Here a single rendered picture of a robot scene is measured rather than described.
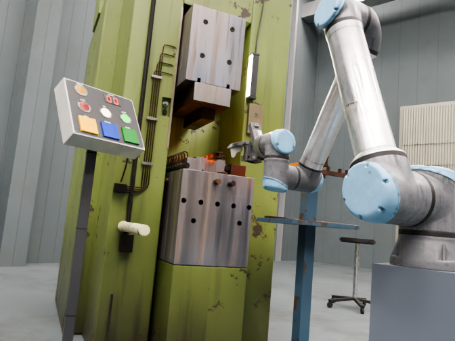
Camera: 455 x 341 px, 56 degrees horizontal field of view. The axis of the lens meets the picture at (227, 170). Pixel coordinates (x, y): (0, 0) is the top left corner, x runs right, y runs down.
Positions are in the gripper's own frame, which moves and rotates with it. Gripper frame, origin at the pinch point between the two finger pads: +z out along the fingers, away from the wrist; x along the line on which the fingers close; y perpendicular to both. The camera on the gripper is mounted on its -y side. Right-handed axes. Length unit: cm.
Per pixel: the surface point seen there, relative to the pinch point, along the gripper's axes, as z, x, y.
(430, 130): 469, 648, -198
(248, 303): 48, 34, 74
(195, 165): 33.6, -8.0, 5.5
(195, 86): 33.6, -12.0, -33.6
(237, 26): 34, 8, -71
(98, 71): 92, -53, -50
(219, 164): 33.6, 4.5, 3.5
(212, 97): 33.6, -2.1, -30.0
